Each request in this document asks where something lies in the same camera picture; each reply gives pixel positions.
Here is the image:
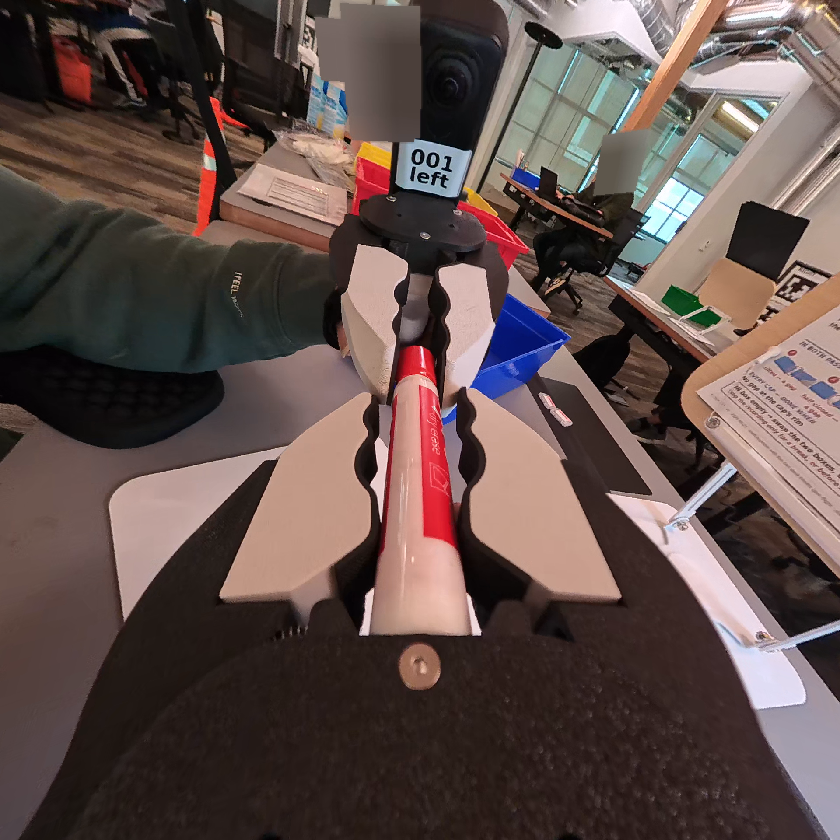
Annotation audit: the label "printed instruction sign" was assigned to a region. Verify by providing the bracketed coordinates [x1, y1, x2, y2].
[696, 307, 840, 534]

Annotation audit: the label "white paper sheet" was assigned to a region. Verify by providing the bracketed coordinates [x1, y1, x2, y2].
[238, 163, 349, 225]

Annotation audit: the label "white whiteboard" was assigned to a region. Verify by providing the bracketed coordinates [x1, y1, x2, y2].
[108, 441, 395, 636]

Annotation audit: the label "red container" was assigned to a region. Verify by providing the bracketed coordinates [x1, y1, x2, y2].
[51, 36, 94, 105]

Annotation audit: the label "black white tag sign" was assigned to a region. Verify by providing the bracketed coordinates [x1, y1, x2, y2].
[766, 260, 833, 311]

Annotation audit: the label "black office chair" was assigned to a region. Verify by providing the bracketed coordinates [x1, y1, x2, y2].
[548, 210, 647, 316]

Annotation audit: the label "wooden backing board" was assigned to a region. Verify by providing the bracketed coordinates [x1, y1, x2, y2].
[680, 274, 840, 580]

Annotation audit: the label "yellow plastic bin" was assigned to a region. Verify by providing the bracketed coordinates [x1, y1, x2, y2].
[356, 140, 500, 217]

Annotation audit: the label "black rectangular panel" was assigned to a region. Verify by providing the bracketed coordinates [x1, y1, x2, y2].
[724, 201, 812, 284]

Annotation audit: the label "blue white boxes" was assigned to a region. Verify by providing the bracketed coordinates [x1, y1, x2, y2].
[306, 73, 350, 140]

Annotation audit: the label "tan chair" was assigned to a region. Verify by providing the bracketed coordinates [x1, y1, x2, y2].
[697, 256, 777, 332]

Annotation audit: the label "clear acrylic holder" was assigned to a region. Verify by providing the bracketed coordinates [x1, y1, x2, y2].
[679, 305, 732, 339]

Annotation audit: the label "person's left forearm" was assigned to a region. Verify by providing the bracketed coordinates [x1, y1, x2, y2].
[0, 164, 339, 376]

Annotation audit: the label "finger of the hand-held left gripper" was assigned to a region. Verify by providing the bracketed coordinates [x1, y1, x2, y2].
[428, 262, 497, 422]
[341, 244, 412, 403]

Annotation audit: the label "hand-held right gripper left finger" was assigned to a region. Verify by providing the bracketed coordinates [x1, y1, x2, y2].
[218, 392, 383, 626]

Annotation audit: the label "clear plastic bags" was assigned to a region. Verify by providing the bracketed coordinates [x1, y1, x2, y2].
[276, 128, 361, 191]

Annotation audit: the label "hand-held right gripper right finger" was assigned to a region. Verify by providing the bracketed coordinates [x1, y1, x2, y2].
[455, 387, 623, 626]

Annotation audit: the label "red marker cap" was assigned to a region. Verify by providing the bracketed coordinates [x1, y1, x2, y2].
[395, 344, 439, 389]

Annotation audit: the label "orange traffic cone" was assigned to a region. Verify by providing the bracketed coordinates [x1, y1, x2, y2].
[193, 96, 228, 238]

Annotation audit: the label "red dry erase marker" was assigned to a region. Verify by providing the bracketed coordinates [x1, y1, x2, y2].
[369, 384, 475, 636]

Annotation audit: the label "black floor lamp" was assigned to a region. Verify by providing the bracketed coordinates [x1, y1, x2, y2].
[474, 20, 564, 193]

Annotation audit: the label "green plastic bin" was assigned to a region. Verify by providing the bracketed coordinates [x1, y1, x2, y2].
[661, 285, 724, 329]

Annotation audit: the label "black bag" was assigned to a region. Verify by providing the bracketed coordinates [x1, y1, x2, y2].
[570, 333, 636, 396]

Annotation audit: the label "red plastic bin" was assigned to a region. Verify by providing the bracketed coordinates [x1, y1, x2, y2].
[351, 157, 530, 271]

